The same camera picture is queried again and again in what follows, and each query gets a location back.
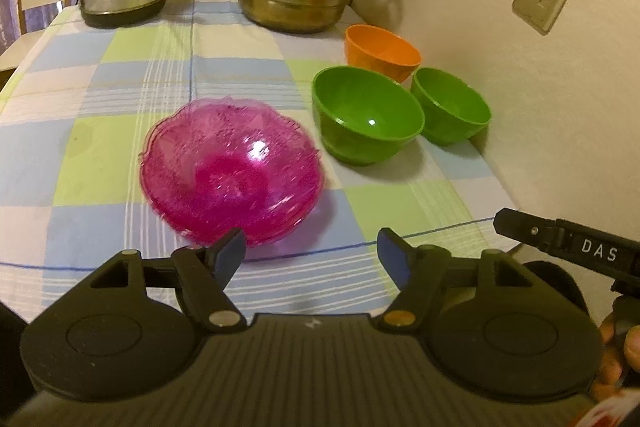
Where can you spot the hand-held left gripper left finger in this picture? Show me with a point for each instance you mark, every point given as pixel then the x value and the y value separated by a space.
pixel 232 252

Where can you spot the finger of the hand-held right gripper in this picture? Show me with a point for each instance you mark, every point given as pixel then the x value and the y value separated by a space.
pixel 525 229

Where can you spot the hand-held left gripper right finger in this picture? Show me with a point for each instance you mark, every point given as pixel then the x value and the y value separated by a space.
pixel 392 257

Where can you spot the pink glass plate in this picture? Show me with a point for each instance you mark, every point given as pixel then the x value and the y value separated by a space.
pixel 230 157
pixel 272 240
pixel 306 212

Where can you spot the small green plastic bowl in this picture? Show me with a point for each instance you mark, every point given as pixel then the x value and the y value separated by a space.
pixel 450 112

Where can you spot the large green plastic bowl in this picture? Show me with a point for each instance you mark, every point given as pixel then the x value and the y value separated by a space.
pixel 365 117

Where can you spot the orange plastic bowl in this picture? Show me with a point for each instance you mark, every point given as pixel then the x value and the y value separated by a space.
pixel 385 52

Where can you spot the person's right hand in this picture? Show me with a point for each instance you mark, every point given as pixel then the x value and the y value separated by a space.
pixel 617 367

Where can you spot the pastel checkered tablecloth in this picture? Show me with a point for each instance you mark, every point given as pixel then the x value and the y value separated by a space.
pixel 100 107

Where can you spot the beige wall socket plate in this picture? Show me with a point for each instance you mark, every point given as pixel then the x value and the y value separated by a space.
pixel 540 2

